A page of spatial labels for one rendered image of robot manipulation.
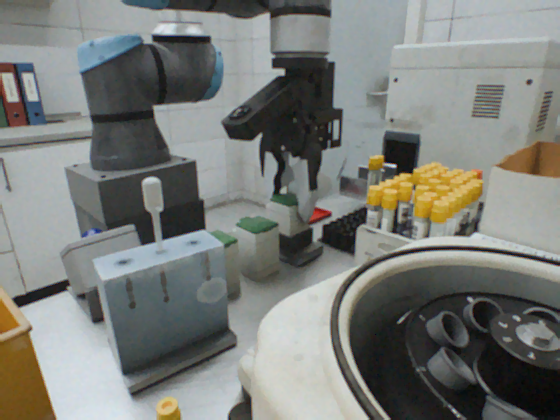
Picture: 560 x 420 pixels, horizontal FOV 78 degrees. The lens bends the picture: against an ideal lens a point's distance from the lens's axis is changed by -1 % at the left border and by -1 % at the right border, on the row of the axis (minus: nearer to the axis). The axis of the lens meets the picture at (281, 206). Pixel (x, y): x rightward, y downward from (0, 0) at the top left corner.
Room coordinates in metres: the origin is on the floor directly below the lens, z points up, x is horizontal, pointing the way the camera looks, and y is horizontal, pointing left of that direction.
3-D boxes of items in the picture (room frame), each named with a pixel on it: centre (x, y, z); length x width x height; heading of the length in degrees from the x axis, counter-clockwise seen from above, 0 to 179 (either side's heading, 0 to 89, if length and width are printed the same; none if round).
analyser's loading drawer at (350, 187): (0.71, -0.21, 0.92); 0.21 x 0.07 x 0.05; 135
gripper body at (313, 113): (0.49, -0.03, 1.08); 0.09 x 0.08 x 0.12; 135
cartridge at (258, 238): (0.41, 0.03, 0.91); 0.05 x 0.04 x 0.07; 45
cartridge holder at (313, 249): (0.47, -0.01, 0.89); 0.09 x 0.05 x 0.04; 46
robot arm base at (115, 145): (0.70, 0.30, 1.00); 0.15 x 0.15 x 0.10
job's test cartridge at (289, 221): (0.47, -0.01, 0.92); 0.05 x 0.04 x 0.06; 45
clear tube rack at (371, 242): (0.43, -0.20, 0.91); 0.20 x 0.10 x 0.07; 135
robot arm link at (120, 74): (0.71, 0.30, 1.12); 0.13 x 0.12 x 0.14; 128
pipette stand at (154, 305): (0.27, 0.10, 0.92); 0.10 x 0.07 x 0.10; 127
